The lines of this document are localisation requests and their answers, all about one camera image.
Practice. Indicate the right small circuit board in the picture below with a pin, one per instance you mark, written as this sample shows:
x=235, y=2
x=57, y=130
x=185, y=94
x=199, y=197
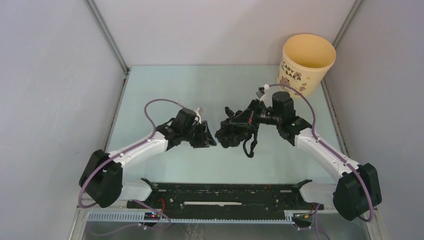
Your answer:
x=301, y=217

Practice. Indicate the aluminium corner post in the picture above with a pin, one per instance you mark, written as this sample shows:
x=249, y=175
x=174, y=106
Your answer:
x=107, y=35
x=347, y=22

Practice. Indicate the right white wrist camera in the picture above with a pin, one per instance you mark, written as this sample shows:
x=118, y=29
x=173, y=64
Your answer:
x=262, y=92

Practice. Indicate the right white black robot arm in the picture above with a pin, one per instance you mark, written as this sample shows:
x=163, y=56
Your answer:
x=356, y=188

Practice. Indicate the yellow capybara trash bin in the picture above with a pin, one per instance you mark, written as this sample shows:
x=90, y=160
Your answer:
x=306, y=58

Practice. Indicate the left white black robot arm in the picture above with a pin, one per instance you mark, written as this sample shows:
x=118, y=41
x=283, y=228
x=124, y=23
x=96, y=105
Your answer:
x=105, y=177

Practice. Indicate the white slotted cable duct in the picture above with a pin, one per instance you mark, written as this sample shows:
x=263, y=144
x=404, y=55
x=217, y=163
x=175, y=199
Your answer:
x=142, y=217

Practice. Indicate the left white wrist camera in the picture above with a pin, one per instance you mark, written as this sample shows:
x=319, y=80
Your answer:
x=198, y=111

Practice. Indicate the black plastic trash bag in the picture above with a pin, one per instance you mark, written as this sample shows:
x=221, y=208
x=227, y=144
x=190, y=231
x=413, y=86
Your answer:
x=230, y=138

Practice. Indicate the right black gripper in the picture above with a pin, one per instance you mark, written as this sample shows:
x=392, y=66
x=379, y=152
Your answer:
x=248, y=118

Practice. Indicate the small circuit board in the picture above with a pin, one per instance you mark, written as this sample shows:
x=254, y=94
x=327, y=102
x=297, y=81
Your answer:
x=301, y=217
x=152, y=216

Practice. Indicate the right aluminium corner post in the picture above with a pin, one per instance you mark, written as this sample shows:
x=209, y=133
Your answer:
x=347, y=22

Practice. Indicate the left aluminium corner post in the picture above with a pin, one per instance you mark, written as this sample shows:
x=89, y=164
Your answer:
x=107, y=35

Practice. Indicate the left small circuit board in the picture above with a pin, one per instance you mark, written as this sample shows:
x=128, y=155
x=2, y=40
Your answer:
x=152, y=216

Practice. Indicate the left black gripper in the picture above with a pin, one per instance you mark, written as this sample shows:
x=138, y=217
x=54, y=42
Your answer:
x=206, y=139

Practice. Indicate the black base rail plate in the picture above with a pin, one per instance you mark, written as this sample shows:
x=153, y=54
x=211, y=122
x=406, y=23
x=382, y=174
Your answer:
x=228, y=201

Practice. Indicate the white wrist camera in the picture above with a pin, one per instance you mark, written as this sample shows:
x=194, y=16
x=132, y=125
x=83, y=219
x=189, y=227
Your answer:
x=262, y=92
x=198, y=111

